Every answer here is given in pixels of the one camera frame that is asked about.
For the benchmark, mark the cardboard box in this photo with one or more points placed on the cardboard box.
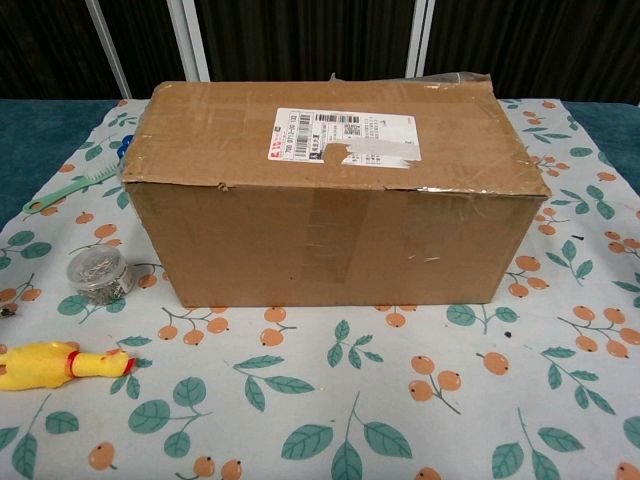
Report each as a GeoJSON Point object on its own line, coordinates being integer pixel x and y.
{"type": "Point", "coordinates": [320, 230]}

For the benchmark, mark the floral fruit print tablecloth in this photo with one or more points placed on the floral fruit print tablecloth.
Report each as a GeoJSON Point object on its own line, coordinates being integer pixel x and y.
{"type": "Point", "coordinates": [320, 400]}

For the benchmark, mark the blue building block toy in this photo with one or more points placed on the blue building block toy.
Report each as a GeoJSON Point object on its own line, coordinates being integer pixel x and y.
{"type": "Point", "coordinates": [125, 146]}

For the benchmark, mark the clear round pin container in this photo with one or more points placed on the clear round pin container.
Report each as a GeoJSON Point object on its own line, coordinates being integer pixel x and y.
{"type": "Point", "coordinates": [99, 275]}

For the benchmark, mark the green plastic comb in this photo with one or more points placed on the green plastic comb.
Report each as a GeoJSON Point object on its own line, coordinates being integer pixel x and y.
{"type": "Point", "coordinates": [75, 187]}

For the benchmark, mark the yellow rubber chicken toy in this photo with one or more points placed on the yellow rubber chicken toy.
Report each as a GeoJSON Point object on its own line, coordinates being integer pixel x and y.
{"type": "Point", "coordinates": [45, 365]}

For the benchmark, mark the small brown dried debris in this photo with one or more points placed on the small brown dried debris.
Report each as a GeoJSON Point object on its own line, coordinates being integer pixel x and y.
{"type": "Point", "coordinates": [7, 312]}

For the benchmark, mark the wide white frame post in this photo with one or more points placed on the wide white frame post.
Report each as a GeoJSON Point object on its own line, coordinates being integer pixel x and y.
{"type": "Point", "coordinates": [421, 35]}
{"type": "Point", "coordinates": [192, 40]}

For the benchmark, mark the thin white frame post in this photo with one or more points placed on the thin white frame post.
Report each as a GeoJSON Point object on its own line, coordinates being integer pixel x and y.
{"type": "Point", "coordinates": [115, 45]}

